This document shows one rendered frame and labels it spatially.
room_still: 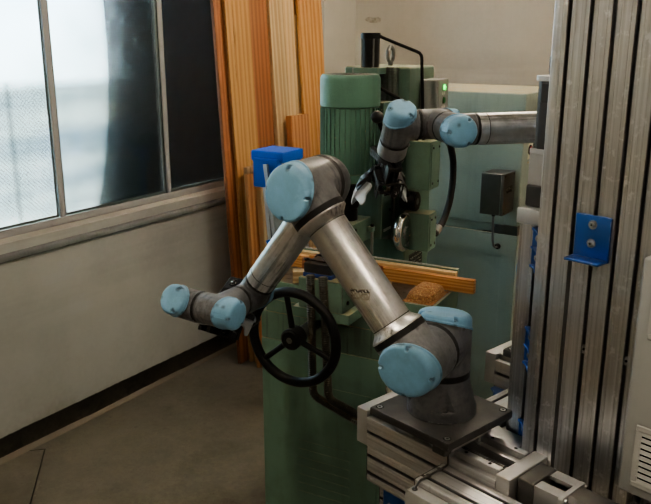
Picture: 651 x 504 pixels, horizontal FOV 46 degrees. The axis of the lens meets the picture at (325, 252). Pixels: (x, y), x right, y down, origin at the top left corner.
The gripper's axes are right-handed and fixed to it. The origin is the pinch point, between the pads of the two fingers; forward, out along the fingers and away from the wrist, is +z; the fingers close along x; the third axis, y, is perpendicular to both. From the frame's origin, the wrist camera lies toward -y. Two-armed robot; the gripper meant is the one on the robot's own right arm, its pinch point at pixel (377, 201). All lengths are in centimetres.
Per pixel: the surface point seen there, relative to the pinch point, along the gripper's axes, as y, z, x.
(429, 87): -41.0, -5.9, 25.2
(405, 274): 9.4, 22.7, 10.2
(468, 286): 20.1, 16.4, 25.0
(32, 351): -39, 119, -114
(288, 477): 42, 83, -26
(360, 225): -7.4, 18.6, -0.6
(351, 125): -20.0, -10.4, -4.8
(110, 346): -55, 145, -87
